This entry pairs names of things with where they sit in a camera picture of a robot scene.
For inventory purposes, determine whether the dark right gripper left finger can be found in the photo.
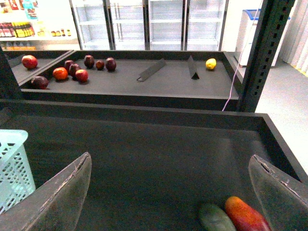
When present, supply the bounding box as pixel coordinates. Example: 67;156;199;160
0;153;92;231

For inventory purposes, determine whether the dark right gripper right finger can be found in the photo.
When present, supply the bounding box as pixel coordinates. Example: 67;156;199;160
248;155;308;231

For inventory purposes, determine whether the light blue plastic basket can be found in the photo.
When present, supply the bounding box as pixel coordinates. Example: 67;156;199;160
0;129;36;213

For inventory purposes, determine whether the red apple front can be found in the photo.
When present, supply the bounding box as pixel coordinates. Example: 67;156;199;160
75;69;89;83

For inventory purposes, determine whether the orange red apple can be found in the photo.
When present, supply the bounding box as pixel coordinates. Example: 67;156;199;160
52;67;68;81

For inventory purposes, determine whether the dark red apple middle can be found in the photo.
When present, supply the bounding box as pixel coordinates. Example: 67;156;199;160
68;64;81;78

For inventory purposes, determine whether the dark red apple behind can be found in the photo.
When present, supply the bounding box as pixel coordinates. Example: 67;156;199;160
64;60;74;72

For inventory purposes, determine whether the red apple far left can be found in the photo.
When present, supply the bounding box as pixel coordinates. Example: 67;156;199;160
22;55;38;69

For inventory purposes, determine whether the small dark red apple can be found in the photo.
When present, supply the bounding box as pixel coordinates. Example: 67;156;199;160
96;60;105;70

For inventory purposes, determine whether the dark red apple tall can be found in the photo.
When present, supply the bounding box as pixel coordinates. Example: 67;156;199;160
84;55;95;69

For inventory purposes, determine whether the dark red apple right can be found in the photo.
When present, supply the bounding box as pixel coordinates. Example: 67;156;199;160
105;57;116;71

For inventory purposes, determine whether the red orange mango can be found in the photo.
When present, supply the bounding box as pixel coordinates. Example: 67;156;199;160
225;196;272;231

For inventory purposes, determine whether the green mango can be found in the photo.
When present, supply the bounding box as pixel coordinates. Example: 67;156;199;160
198;203;236;231

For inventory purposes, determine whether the black near display tray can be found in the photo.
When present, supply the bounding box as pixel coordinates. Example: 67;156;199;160
0;100;308;231

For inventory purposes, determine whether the black display tray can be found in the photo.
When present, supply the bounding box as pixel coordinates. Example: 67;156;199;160
4;50;73;85
0;100;308;231
20;51;243;111

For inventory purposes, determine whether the dark purple fruit front left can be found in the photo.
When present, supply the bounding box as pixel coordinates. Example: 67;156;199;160
31;76;49;90

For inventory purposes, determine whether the black left display tray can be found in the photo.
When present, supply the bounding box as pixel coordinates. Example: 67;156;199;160
4;50;73;85

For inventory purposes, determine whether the black far display tray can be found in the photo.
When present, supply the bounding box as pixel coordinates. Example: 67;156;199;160
20;51;243;111

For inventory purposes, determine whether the yellow lemon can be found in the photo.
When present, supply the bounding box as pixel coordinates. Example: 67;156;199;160
205;58;217;70

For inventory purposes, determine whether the upright black shelf divider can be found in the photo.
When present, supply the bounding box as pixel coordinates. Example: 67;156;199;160
187;55;199;80

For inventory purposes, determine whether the flat black shelf divider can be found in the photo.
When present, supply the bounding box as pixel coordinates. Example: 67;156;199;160
137;58;166;82

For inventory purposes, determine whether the white shelf with bottles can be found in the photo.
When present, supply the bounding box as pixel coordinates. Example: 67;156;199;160
0;0;80;51

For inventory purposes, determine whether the black perforated shelf upright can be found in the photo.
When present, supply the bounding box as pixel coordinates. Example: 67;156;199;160
237;0;295;113

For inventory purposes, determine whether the white chest freezer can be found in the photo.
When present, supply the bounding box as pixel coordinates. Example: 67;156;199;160
233;9;291;68

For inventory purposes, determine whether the glass door refrigerator row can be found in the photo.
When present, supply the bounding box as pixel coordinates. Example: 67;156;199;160
70;0;228;51

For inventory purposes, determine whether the thin white cable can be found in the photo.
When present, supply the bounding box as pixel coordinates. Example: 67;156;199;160
221;0;263;112

